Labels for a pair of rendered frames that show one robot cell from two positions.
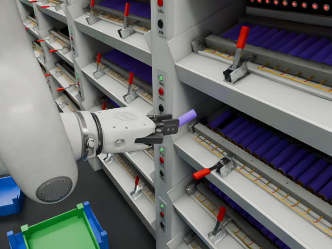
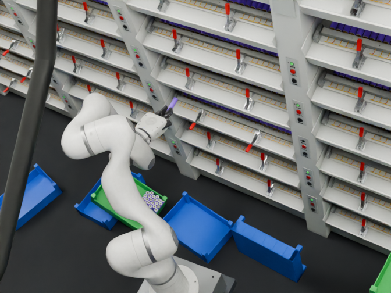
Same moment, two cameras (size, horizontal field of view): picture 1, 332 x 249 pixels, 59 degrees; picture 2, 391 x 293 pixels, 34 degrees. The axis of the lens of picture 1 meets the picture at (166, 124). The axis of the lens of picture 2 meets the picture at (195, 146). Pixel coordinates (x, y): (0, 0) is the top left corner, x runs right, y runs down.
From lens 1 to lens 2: 1.98 m
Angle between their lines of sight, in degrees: 24
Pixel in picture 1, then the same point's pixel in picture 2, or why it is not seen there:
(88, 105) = (67, 88)
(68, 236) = not seen: hidden behind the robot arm
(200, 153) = (186, 112)
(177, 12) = (149, 60)
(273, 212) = (227, 130)
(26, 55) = not seen: hidden behind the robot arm
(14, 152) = (141, 159)
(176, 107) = (163, 95)
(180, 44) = (155, 70)
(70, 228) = not seen: hidden behind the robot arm
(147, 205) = (159, 143)
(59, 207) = (88, 175)
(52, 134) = (148, 149)
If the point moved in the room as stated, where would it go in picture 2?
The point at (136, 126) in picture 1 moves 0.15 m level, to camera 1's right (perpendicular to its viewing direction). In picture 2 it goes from (159, 125) to (194, 108)
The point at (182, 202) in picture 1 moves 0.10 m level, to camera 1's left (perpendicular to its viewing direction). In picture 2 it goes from (185, 135) to (164, 145)
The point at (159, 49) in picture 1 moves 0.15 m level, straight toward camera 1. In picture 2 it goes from (142, 72) to (156, 95)
